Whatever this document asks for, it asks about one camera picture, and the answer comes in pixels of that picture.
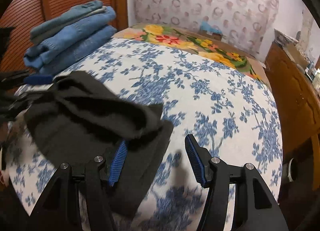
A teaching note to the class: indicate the colourful floral blanket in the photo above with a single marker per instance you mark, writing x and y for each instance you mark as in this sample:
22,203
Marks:
197,44

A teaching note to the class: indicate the blue floral white quilt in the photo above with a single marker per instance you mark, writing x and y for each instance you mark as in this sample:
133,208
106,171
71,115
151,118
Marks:
232,115

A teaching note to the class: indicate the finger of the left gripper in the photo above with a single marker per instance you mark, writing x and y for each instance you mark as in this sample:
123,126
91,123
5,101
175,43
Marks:
38,80

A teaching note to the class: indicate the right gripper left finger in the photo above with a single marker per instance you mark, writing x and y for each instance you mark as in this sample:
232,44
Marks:
58,207

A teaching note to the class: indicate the black pants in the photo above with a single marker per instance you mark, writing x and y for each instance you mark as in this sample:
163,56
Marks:
78,118

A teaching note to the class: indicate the cardboard box with blue cloth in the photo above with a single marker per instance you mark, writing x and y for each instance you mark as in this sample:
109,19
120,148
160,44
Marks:
209,31

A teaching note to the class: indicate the open cardboard box on counter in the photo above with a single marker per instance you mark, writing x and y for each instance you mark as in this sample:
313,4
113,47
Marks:
297,56

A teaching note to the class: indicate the wooden sideboard cabinet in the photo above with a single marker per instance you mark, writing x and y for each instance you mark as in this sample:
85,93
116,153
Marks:
297,103

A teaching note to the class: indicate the stack of folded jeans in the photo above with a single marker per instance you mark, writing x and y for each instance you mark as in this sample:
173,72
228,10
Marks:
64,40

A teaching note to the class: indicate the beige tied curtain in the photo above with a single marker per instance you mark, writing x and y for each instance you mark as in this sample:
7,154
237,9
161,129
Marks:
309,36

